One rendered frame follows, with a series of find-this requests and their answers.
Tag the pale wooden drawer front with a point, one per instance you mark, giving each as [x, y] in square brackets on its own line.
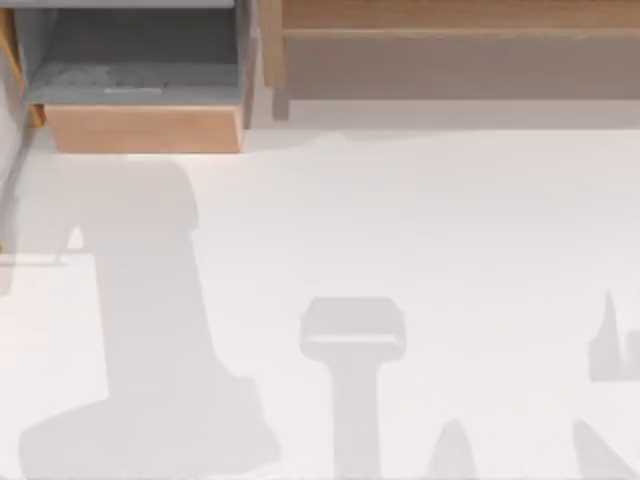
[142, 127]

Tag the wooden open shelf unit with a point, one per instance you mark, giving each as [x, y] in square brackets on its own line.
[450, 55]

